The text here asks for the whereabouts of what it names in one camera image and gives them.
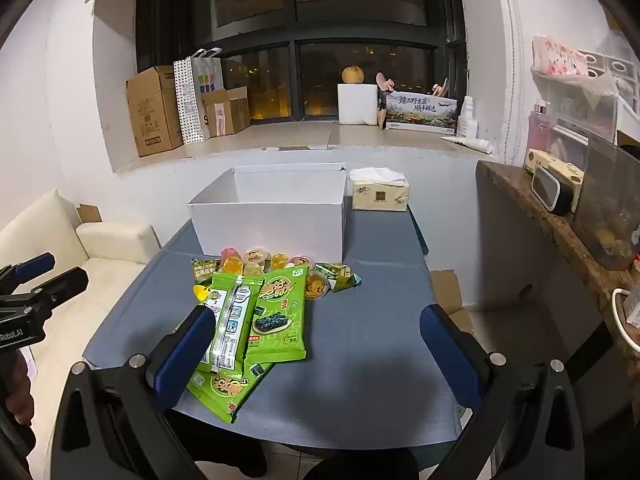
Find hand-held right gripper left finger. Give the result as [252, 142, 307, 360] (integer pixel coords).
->
[50, 305, 217, 480]

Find pink floral pouch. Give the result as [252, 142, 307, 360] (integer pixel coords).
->
[531, 35, 591, 77]

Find white bottle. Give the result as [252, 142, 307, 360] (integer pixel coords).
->
[457, 95, 479, 139]

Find white drawer organizer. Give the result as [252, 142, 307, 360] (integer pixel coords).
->
[575, 50, 640, 147]

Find white tube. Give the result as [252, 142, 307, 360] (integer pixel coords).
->
[440, 135, 494, 155]

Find white cardboard box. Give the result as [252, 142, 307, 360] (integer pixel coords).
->
[187, 163, 348, 263]

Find printed landscape carton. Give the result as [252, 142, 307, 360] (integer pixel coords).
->
[378, 91, 460, 132]

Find small green snack packet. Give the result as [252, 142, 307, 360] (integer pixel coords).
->
[314, 261, 363, 292]
[189, 257, 223, 281]

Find cluster of jelly cups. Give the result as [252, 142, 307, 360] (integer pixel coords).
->
[220, 244, 335, 301]

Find person's left hand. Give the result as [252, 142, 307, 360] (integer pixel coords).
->
[0, 352, 35, 456]

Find small open cardboard box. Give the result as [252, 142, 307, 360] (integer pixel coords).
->
[201, 86, 252, 138]

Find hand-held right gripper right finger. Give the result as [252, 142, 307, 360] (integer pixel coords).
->
[419, 303, 587, 480]

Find clear grey plastic container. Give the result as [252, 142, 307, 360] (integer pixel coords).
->
[572, 134, 640, 272]

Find white device with black screen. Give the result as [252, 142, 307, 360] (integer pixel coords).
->
[530, 164, 574, 216]

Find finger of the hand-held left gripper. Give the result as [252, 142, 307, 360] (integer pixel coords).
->
[0, 252, 56, 291]
[0, 266, 90, 312]

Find flat cardboard sheet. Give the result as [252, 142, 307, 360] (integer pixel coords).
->
[429, 268, 477, 334]

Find cream sofa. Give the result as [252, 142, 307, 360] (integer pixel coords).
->
[0, 188, 162, 361]

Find large brown cardboard box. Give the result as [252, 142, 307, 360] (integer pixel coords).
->
[126, 65, 184, 158]

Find cream box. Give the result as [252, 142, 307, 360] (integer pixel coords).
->
[523, 148, 585, 201]

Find green seaweed packet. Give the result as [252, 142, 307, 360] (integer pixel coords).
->
[245, 263, 308, 362]
[186, 359, 276, 425]
[202, 272, 265, 377]

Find white foam box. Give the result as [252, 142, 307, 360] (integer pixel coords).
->
[337, 82, 379, 126]

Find white bag with coloured squares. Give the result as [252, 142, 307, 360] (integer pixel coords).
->
[190, 48, 225, 141]

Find small cardboard piece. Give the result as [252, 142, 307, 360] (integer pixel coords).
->
[75, 203, 104, 225]

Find dotted white paper bag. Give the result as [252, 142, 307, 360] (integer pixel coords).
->
[173, 57, 207, 146]

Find yellow tissue pack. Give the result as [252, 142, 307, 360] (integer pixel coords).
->
[348, 167, 411, 211]

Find brown stone counter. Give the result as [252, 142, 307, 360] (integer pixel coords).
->
[475, 159, 640, 376]

